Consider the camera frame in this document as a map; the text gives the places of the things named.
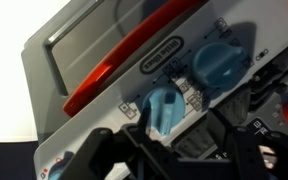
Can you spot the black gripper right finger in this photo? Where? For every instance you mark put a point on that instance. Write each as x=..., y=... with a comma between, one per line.
x=244, y=146

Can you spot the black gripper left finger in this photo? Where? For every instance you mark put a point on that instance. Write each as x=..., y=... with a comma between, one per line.
x=117, y=156

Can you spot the blue stove knob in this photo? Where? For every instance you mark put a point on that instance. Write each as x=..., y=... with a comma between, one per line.
x=54, y=173
x=164, y=106
x=217, y=65

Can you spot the grey toy stove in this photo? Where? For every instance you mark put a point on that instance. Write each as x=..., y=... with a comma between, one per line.
x=267, y=30

